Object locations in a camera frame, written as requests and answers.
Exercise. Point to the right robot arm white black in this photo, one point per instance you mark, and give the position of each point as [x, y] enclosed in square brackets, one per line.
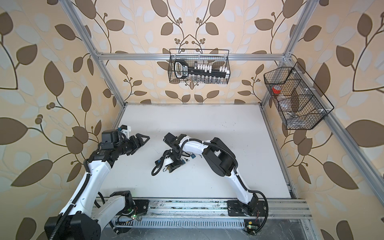
[223, 162]

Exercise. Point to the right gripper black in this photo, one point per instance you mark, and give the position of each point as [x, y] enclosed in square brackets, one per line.
[175, 165]

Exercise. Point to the black tool with white bits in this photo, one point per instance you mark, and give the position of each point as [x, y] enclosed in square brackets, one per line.
[184, 70]

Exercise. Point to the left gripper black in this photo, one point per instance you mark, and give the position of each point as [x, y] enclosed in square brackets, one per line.
[138, 140]

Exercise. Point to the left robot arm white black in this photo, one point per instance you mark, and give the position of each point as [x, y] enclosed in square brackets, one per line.
[77, 221]

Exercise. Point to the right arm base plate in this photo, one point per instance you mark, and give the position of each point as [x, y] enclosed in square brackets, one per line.
[238, 209]

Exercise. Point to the back wire basket black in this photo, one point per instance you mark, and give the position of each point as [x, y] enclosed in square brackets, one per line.
[215, 57]

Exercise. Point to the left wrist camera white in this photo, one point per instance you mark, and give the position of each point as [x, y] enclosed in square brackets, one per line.
[125, 130]

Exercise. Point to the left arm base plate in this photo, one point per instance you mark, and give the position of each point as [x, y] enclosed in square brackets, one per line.
[139, 207]

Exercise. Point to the side wire basket black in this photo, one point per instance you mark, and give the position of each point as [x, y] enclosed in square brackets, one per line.
[302, 103]

